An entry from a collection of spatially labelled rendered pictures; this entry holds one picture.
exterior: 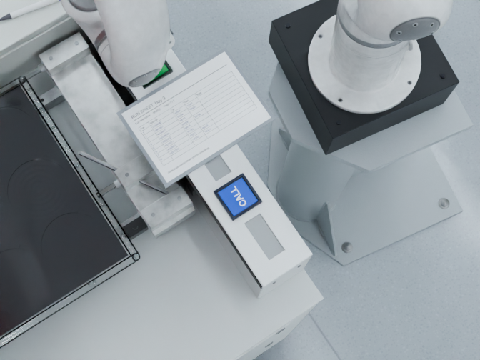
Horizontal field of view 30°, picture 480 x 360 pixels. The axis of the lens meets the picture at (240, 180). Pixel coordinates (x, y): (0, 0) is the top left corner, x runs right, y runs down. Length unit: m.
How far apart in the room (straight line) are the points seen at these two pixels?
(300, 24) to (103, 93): 0.36
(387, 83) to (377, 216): 0.94
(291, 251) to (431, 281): 1.07
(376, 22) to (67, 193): 0.60
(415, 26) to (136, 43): 0.35
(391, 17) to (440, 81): 0.42
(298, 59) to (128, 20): 0.52
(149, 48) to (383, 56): 0.42
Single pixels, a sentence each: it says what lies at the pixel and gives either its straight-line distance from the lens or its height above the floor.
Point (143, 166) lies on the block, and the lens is 1.48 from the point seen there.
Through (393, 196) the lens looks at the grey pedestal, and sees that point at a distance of 2.43.
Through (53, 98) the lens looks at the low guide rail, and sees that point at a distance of 1.59.
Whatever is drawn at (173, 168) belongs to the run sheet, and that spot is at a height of 0.96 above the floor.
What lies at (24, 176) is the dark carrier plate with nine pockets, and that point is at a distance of 1.51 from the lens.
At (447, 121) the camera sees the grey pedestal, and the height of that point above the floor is 0.82.
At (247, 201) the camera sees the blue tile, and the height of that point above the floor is 0.96.
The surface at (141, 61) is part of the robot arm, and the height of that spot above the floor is 1.29.
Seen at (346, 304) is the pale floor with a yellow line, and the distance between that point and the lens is 2.37.
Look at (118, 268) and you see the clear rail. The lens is 1.45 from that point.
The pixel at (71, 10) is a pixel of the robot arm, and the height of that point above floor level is 1.29.
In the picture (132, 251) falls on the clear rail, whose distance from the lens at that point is 1.45.
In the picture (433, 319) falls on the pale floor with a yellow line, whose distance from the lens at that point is 2.41.
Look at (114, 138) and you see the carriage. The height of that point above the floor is 0.88.
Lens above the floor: 2.33
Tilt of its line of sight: 75 degrees down
